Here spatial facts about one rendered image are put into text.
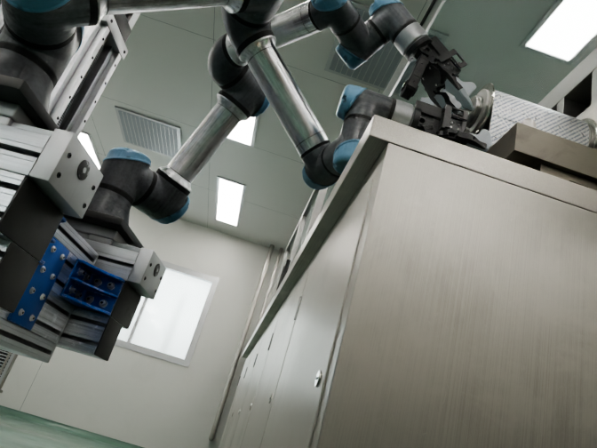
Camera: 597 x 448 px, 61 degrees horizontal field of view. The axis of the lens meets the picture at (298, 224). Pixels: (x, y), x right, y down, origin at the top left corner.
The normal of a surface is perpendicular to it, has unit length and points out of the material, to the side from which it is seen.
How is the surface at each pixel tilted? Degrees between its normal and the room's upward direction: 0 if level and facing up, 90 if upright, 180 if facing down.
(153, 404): 90
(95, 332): 90
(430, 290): 90
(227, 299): 90
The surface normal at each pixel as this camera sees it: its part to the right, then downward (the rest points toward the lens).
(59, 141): 0.01, -0.42
